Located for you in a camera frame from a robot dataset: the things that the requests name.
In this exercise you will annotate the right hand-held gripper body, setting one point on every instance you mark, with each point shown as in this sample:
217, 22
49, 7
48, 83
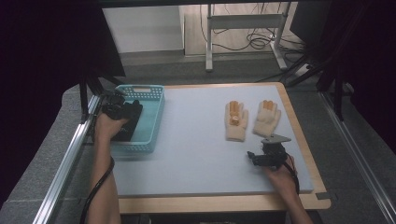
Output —
275, 154

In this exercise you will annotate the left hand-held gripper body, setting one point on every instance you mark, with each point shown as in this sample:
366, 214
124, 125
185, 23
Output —
113, 107

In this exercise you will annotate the cream glove with orange fingertips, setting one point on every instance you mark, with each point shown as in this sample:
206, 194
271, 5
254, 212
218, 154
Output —
266, 119

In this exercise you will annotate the cream glove with orange label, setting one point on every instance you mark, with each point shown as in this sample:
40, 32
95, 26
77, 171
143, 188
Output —
236, 124

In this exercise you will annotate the turquoise plastic basket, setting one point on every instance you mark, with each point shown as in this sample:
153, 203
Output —
149, 124

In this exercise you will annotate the person's left hand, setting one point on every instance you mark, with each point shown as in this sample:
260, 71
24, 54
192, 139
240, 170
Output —
109, 127

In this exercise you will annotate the person's right hand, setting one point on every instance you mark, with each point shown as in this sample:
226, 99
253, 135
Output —
281, 179

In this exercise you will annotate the black metal stand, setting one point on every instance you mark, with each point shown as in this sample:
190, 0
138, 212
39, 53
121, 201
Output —
83, 99
337, 93

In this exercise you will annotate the wooden table board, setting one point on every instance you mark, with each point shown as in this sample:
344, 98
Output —
218, 205

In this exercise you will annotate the grey foam mat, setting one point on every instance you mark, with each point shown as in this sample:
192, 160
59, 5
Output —
193, 149

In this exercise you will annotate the white panel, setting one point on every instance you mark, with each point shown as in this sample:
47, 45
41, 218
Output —
143, 29

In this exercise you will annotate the black curtain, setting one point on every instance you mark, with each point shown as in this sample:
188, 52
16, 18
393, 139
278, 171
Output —
370, 62
40, 62

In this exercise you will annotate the white power strip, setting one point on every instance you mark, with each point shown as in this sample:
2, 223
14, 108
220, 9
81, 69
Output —
302, 70

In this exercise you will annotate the aluminium rail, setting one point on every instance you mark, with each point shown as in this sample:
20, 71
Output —
358, 155
65, 168

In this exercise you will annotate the white metal desk frame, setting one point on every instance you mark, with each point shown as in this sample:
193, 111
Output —
246, 21

